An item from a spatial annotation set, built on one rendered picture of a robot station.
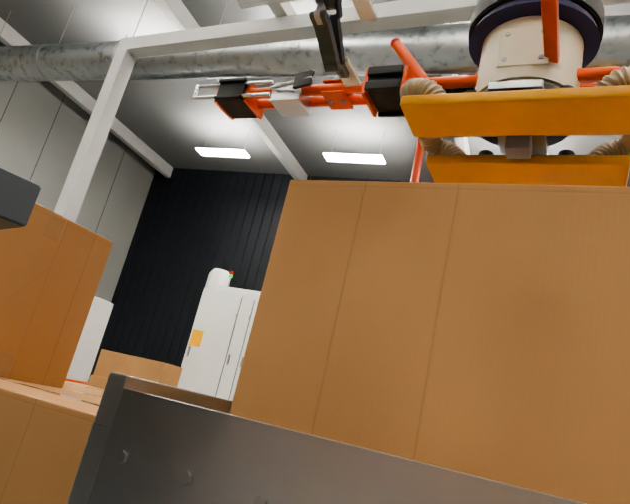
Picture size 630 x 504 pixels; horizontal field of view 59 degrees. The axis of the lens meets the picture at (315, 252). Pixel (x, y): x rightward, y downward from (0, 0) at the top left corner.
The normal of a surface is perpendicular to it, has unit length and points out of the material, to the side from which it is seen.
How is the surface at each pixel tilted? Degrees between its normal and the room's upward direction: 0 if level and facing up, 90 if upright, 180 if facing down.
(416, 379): 90
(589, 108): 180
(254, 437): 90
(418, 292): 90
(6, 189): 90
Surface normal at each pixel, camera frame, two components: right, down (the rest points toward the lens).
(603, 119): -0.22, 0.93
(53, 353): 0.88, 0.07
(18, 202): 0.75, -0.02
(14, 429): -0.40, -0.35
